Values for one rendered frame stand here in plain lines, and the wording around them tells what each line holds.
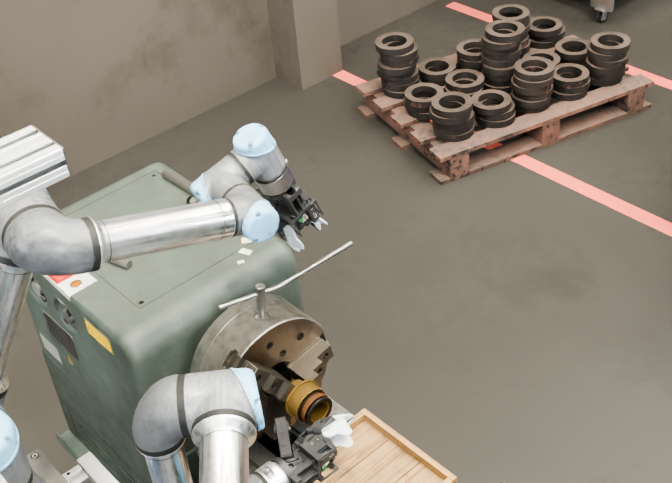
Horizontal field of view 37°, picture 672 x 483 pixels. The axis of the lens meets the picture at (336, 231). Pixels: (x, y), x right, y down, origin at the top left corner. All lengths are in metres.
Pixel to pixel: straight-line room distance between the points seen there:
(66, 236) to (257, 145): 0.44
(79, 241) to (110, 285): 0.65
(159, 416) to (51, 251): 0.36
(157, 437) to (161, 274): 0.60
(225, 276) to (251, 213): 0.49
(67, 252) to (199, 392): 0.34
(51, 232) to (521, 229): 3.01
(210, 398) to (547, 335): 2.33
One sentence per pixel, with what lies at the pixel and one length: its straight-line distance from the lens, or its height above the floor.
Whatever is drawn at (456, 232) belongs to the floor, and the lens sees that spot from 4.45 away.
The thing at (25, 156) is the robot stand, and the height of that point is 2.02.
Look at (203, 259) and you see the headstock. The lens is 2.39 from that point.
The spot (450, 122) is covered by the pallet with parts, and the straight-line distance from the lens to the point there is 4.70.
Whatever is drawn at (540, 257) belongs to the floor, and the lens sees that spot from 4.32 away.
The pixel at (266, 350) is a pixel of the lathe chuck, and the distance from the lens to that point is 2.23.
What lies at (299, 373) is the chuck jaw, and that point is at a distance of 2.28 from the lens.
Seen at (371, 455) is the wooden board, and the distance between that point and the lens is 2.39.
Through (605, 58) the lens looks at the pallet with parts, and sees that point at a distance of 5.18.
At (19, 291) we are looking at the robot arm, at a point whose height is 1.57.
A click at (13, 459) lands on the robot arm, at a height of 1.34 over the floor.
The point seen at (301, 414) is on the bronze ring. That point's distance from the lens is 2.21.
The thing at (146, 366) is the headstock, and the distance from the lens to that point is 2.25.
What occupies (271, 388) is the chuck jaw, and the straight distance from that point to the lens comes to 2.20.
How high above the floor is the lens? 2.71
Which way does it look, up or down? 37 degrees down
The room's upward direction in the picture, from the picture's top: 6 degrees counter-clockwise
